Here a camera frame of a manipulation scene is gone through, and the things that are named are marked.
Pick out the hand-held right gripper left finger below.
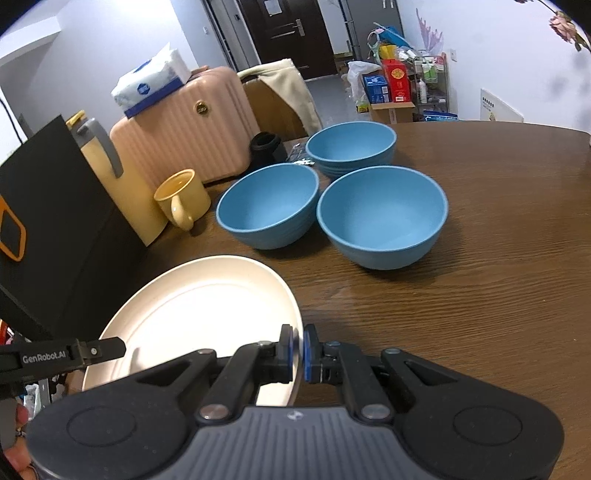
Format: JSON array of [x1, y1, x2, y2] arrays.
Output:
[[124, 324, 295, 425]]

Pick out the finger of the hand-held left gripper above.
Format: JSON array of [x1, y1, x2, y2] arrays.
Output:
[[76, 336, 127, 367]]

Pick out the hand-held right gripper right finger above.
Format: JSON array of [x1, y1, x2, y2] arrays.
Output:
[[302, 324, 462, 424]]

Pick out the cream ribbed plate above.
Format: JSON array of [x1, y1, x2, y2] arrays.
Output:
[[82, 255, 304, 407]]

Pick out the blue ribbed bowl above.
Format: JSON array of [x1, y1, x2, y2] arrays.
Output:
[[316, 166, 448, 271], [305, 122, 398, 181], [216, 163, 320, 250]]

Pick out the person's left hand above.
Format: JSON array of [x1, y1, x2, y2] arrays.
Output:
[[0, 401, 35, 480]]

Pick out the black box with orange logo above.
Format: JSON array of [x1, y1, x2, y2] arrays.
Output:
[[0, 115, 148, 342]]

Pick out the yellow mug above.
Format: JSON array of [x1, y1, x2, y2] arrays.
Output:
[[154, 169, 212, 232]]

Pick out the foil blister packs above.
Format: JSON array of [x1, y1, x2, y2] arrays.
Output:
[[286, 144, 315, 166]]

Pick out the black cylindrical cup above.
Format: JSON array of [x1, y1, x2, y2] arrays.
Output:
[[249, 131, 289, 174]]

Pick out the pink ribbed suitcase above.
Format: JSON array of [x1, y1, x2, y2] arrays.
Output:
[[110, 66, 260, 185]]

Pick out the cardboard box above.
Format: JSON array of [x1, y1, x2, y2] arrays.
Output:
[[358, 99, 419, 124]]

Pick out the wooden chair with beige cloth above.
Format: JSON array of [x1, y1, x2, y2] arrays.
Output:
[[238, 58, 324, 134]]

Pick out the white and blue tissue pack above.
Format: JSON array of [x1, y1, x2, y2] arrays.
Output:
[[111, 43, 192, 118]]

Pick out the blue carton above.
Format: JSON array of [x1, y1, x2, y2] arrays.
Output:
[[363, 75, 391, 104]]

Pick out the white plastic bag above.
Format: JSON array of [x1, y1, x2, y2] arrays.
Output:
[[346, 60, 384, 104]]

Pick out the red gift box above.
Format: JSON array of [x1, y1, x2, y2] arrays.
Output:
[[381, 59, 411, 103]]

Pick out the dark brown door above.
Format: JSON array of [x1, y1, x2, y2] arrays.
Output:
[[240, 0, 339, 79]]

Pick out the white panel board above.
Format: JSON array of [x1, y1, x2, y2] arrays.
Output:
[[480, 88, 525, 123]]

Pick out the blue gift bag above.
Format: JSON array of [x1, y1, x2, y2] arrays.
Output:
[[367, 25, 409, 51]]

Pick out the grey refrigerator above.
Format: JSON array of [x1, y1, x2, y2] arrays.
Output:
[[344, 0, 404, 51]]

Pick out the dried pink roses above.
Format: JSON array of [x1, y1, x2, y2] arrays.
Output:
[[515, 0, 591, 51]]

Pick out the yellow kettle with grey handle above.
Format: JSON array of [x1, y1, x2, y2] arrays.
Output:
[[66, 111, 169, 247]]

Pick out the metal wire rack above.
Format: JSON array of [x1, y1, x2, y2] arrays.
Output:
[[411, 53, 451, 121]]

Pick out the purple wall decoration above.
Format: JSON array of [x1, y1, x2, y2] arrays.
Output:
[[416, 8, 446, 56]]

